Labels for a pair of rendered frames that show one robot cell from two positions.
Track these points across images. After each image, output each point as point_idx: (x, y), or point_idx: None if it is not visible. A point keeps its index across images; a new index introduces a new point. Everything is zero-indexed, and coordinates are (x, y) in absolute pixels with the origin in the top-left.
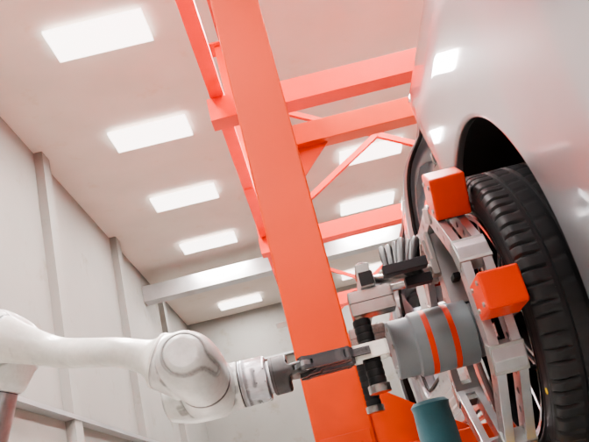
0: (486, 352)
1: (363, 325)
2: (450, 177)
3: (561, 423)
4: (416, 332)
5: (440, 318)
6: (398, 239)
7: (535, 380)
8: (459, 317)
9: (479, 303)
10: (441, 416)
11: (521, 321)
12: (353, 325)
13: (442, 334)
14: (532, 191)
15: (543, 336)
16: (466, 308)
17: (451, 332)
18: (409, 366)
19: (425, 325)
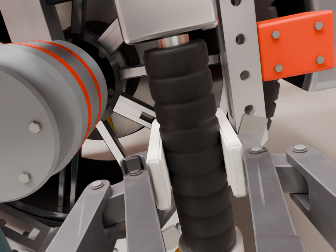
0: (250, 126)
1: (208, 67)
2: None
3: (231, 191)
4: (75, 93)
5: (81, 68)
6: None
7: (124, 151)
8: (94, 68)
9: (287, 56)
10: (4, 242)
11: (124, 83)
12: (188, 62)
13: (93, 97)
14: None
15: (273, 104)
16: (89, 55)
17: (98, 95)
18: (57, 167)
19: (77, 79)
